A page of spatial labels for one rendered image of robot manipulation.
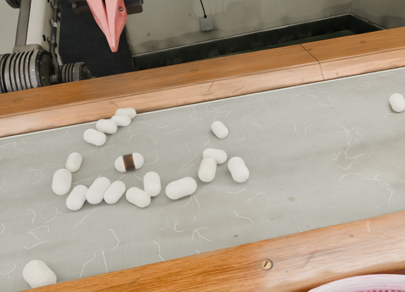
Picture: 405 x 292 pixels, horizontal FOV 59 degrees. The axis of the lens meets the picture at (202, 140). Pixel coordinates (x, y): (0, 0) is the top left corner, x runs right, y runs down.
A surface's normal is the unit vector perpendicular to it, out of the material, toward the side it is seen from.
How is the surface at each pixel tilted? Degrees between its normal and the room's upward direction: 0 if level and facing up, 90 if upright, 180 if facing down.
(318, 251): 0
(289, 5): 89
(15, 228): 0
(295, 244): 0
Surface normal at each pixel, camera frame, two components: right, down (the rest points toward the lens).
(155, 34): 0.26, 0.52
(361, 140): -0.10, -0.80
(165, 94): 0.05, -0.17
